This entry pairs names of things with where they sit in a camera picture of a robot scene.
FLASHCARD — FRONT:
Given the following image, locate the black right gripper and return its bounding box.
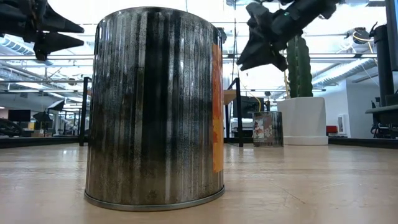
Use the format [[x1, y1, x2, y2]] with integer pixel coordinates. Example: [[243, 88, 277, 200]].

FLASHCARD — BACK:
[[236, 2, 298, 72]]

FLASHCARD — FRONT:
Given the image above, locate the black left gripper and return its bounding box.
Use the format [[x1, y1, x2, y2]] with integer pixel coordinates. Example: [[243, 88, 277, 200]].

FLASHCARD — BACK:
[[0, 0, 85, 62]]

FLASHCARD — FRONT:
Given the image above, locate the green cactus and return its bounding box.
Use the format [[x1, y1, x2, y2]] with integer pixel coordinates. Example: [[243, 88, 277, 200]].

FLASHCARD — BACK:
[[285, 34, 314, 98]]

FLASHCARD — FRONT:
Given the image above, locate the dark background screen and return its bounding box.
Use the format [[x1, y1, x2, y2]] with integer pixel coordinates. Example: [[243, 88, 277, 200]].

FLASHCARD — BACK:
[[231, 95, 266, 119]]

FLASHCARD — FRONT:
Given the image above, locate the wooden shelf with black legs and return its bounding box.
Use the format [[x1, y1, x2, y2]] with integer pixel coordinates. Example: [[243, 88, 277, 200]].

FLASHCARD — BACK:
[[78, 77, 244, 148]]

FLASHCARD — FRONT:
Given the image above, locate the black softbox light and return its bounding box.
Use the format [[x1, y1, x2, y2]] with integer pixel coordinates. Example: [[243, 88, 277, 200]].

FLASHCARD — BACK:
[[46, 99, 66, 113], [32, 111, 53, 123]]

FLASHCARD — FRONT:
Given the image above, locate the white plant pot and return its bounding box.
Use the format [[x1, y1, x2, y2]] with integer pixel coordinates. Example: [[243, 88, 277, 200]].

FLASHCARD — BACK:
[[276, 96, 329, 146]]

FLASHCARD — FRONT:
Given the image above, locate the small black background monitor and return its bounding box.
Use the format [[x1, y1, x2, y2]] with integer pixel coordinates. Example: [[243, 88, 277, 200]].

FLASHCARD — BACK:
[[7, 109, 32, 123]]

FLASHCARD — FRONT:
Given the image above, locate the black monitor on stand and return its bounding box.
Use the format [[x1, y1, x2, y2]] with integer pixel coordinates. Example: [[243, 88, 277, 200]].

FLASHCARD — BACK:
[[373, 0, 398, 107]]

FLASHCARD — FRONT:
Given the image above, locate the grey desk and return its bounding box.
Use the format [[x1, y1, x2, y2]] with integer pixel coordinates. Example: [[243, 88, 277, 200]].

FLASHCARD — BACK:
[[365, 105, 398, 139]]

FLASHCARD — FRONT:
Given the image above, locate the white wall appliance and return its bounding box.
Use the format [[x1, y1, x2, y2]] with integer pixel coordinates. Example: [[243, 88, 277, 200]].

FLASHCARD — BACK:
[[337, 114, 349, 136]]

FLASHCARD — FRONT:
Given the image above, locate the black aluminium table frame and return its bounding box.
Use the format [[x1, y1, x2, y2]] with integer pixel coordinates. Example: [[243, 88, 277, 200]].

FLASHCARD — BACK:
[[0, 136, 398, 150]]

